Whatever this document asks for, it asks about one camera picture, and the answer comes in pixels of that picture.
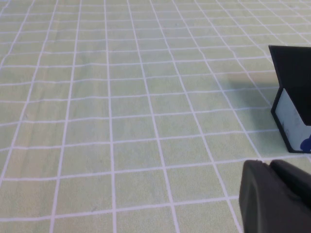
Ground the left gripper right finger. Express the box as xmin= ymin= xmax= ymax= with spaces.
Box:
xmin=271 ymin=159 xmax=311 ymax=209

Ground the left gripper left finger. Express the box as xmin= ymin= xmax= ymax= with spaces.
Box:
xmin=239 ymin=159 xmax=311 ymax=233

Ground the black glasses case printed side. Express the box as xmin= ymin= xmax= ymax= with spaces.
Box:
xmin=268 ymin=45 xmax=311 ymax=154

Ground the green white checked tablecloth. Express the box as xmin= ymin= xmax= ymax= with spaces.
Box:
xmin=0 ymin=0 xmax=311 ymax=233

